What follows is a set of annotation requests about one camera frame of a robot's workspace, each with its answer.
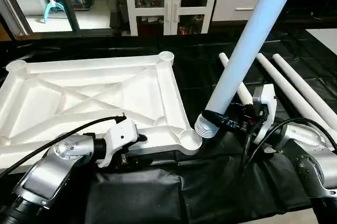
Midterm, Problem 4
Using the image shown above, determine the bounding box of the black work mat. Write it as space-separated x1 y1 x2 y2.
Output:
0 31 337 224

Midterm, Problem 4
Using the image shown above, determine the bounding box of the white drawer unit with handle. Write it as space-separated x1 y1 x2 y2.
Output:
211 0 262 23

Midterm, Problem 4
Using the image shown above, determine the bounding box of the white plastic table leg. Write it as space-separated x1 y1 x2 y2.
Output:
194 0 304 140
217 52 255 107
272 53 337 120
256 53 337 144

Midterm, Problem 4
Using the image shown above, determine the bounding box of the white flat board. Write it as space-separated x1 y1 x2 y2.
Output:
305 27 337 57

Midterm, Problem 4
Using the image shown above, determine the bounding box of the white plastic table top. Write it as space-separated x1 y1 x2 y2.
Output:
0 51 204 175

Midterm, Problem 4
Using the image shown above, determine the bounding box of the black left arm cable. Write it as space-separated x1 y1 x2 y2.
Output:
0 114 128 178

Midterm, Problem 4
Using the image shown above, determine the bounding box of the black slanted pole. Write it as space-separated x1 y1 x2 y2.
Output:
49 0 83 33

